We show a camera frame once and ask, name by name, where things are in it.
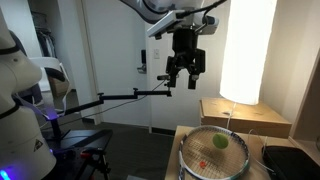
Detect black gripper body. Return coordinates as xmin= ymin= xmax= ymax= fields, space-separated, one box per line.
xmin=171 ymin=28 xmax=200 ymax=67

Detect green tennis ball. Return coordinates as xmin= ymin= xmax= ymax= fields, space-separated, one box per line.
xmin=212 ymin=133 xmax=230 ymax=150

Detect white paper floor lamp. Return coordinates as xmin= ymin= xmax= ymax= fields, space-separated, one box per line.
xmin=218 ymin=0 xmax=278 ymax=106

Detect white blue teal tennis racket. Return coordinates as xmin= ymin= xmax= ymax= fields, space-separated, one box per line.
xmin=177 ymin=124 xmax=251 ymax=180

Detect white door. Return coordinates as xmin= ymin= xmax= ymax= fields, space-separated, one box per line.
xmin=81 ymin=0 xmax=149 ymax=128

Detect wooden crate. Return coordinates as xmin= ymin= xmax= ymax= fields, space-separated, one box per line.
xmin=199 ymin=97 xmax=293 ymax=139

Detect brown cardboard box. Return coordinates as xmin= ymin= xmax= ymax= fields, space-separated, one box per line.
xmin=48 ymin=76 xmax=71 ymax=98

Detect black workbench stand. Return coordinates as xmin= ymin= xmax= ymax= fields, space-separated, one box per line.
xmin=43 ymin=128 xmax=114 ymax=180

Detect light wooden shelf unit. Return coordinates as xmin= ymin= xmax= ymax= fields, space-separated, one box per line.
xmin=288 ymin=49 xmax=320 ymax=168

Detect white chair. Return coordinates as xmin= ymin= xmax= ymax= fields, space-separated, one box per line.
xmin=29 ymin=56 xmax=73 ymax=94

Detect hanging dark clothes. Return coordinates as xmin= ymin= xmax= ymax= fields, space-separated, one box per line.
xmin=34 ymin=28 xmax=58 ymax=59

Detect black fabric pouch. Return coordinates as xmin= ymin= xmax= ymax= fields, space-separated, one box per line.
xmin=262 ymin=145 xmax=320 ymax=180

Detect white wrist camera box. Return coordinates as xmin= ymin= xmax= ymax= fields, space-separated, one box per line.
xmin=146 ymin=9 xmax=186 ymax=40

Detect silver door handle lock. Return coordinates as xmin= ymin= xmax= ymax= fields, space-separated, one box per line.
xmin=137 ymin=49 xmax=148 ymax=75

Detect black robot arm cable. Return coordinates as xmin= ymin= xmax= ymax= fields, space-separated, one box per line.
xmin=181 ymin=0 xmax=229 ymax=21

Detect white lamp cord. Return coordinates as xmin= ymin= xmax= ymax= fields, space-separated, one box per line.
xmin=226 ymin=102 xmax=238 ymax=130

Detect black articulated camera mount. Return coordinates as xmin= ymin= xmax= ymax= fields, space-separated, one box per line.
xmin=49 ymin=80 xmax=173 ymax=141

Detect white charging cable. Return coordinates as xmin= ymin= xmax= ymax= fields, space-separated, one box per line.
xmin=248 ymin=129 xmax=276 ymax=174

